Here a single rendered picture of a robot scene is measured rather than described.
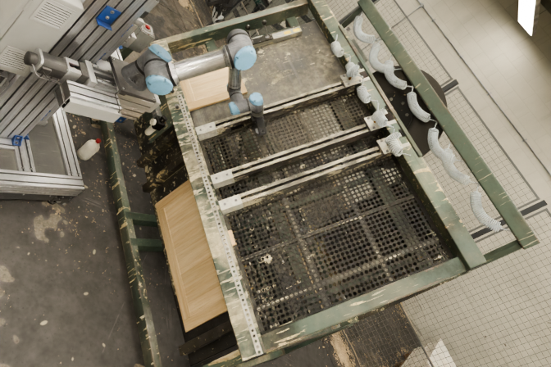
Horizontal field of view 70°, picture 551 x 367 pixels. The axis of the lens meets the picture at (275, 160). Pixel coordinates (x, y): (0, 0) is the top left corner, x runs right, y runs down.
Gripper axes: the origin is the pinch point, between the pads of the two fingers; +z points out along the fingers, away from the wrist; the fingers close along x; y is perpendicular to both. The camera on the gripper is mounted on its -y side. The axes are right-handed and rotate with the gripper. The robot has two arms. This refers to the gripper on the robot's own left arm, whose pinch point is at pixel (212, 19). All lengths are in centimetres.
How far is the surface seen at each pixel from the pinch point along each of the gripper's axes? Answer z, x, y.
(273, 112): 16, -64, 26
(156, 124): 50, -43, -37
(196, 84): 40.3, -19.1, -5.3
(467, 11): 58, 147, 540
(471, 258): -24, -191, 70
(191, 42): 40.6, 21.8, 4.5
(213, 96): 35.5, -33.4, 0.9
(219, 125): 31, -60, -6
